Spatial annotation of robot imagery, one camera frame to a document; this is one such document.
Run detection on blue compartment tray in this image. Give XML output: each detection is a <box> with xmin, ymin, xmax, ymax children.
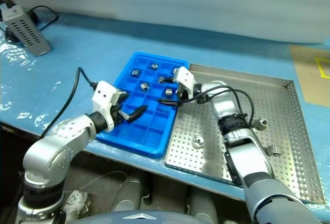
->
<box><xmin>96</xmin><ymin>51</ymin><xmax>190</xmax><ymax>159</ymax></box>

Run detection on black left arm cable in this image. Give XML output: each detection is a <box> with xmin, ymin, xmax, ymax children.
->
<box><xmin>40</xmin><ymin>67</ymin><xmax>100</xmax><ymax>139</ymax></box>

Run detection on brown cardboard sheet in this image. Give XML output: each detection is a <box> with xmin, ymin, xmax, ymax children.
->
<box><xmin>288</xmin><ymin>43</ymin><xmax>330</xmax><ymax>109</ymax></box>

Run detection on black power box cable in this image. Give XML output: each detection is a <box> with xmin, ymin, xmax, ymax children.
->
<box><xmin>28</xmin><ymin>5</ymin><xmax>59</xmax><ymax>31</ymax></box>

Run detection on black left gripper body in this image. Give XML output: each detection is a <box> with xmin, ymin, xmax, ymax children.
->
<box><xmin>110</xmin><ymin>91</ymin><xmax>129</xmax><ymax>125</ymax></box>

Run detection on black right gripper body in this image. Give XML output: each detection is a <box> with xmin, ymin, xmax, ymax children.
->
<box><xmin>177</xmin><ymin>84</ymin><xmax>191</xmax><ymax>104</ymax></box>

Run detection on metal nut on perforated tray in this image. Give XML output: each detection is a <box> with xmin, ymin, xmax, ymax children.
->
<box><xmin>192</xmin><ymin>135</ymin><xmax>205</xmax><ymax>149</ymax></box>

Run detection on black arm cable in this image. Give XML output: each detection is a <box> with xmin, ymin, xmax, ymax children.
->
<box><xmin>40</xmin><ymin>67</ymin><xmax>100</xmax><ymax>139</ymax></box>
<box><xmin>180</xmin><ymin>85</ymin><xmax>255</xmax><ymax>130</ymax></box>

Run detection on grey robot torso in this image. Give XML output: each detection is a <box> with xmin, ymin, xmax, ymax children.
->
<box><xmin>64</xmin><ymin>209</ymin><xmax>216</xmax><ymax>224</ymax></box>

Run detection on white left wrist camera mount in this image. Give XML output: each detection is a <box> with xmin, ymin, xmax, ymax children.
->
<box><xmin>91</xmin><ymin>80</ymin><xmax>122</xmax><ymax>132</ymax></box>

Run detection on grey vented power box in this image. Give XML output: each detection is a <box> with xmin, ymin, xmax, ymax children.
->
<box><xmin>2</xmin><ymin>5</ymin><xmax>52</xmax><ymax>58</ymax></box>

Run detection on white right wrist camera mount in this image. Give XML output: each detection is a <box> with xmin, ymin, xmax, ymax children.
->
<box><xmin>172</xmin><ymin>66</ymin><xmax>195</xmax><ymax>99</ymax></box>

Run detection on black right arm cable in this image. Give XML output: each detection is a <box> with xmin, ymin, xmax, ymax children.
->
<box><xmin>180</xmin><ymin>85</ymin><xmax>255</xmax><ymax>130</ymax></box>

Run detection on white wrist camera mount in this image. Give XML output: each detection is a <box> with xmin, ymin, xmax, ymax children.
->
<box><xmin>172</xmin><ymin>66</ymin><xmax>195</xmax><ymax>99</ymax></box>
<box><xmin>91</xmin><ymin>80</ymin><xmax>122</xmax><ymax>132</ymax></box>

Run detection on perforated steel tray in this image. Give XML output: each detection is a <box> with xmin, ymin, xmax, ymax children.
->
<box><xmin>164</xmin><ymin>63</ymin><xmax>326</xmax><ymax>204</ymax></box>

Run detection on thin white cable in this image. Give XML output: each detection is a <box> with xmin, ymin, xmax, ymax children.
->
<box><xmin>78</xmin><ymin>170</ymin><xmax>129</xmax><ymax>191</ymax></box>

